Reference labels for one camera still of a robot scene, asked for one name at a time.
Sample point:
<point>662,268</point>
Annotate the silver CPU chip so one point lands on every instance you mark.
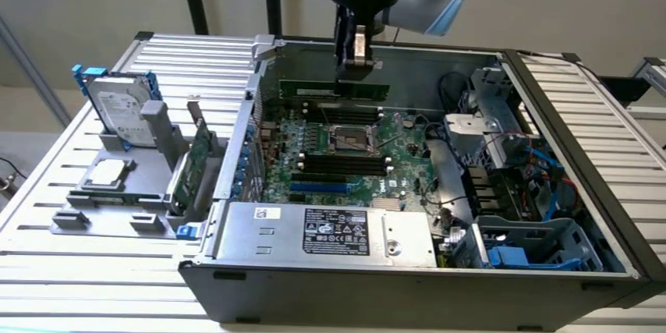
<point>109,173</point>

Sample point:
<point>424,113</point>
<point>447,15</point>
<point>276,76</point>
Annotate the silver chipset heatsink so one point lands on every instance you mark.
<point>386,203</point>

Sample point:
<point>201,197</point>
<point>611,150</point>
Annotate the green graphics card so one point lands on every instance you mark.
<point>192,169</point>

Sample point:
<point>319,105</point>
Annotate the blue plastic clip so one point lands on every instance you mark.
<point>188,231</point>

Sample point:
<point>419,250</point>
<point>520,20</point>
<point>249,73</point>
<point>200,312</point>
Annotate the blue-grey plastic disk bay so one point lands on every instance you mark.
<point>551,239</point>

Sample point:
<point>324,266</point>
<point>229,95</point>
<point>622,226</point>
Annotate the silver hard disk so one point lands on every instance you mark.
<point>121,110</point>

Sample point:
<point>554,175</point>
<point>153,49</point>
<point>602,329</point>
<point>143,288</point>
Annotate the grey parts rack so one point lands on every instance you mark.
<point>156,130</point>

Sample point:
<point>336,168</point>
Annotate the black fan housing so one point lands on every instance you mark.
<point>488,190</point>

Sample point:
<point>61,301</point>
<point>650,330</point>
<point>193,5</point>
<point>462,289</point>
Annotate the black open PC case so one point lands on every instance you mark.
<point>395,294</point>

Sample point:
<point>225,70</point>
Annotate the blue expansion slot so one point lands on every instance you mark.
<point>318,187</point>

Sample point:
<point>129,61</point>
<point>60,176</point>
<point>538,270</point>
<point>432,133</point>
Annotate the aluminium profile frame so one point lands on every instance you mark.
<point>650,87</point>

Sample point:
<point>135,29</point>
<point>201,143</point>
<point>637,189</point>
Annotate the blue plastic connector block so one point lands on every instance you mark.
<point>507,257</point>

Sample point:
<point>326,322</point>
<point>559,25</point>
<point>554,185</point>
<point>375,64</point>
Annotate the grey corner bracket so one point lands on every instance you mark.
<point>263,46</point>

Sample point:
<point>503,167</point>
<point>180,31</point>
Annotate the metal drive cage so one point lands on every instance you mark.
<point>483,122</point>

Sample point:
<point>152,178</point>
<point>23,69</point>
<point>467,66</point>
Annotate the round coin battery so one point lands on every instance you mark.
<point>408,122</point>

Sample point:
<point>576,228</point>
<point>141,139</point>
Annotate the CPU socket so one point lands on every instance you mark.
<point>350,137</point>

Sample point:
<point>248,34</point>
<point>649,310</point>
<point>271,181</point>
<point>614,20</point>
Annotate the grey aluminium post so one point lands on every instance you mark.
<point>31,71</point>

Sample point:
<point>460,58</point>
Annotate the short black expansion slot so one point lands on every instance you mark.
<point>300,197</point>

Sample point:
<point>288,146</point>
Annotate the green RAM stick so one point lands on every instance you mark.
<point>312,89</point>

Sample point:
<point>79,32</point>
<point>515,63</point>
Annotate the black box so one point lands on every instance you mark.
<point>622,88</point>

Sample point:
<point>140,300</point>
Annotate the black RAM slot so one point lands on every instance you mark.
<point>343,105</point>
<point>343,160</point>
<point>343,171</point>
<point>343,119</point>
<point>343,155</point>
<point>343,114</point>
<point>343,109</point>
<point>343,165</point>

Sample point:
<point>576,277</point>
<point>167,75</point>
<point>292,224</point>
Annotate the silver power supply unit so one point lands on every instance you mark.
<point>280,239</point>

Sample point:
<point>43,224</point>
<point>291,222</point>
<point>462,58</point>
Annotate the socket locking lever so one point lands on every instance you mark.
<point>326,126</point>

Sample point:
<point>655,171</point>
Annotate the green motherboard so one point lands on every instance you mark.
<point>400,177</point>

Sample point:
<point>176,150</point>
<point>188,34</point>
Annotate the hard drive in blue caddy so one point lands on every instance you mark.
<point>77,79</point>

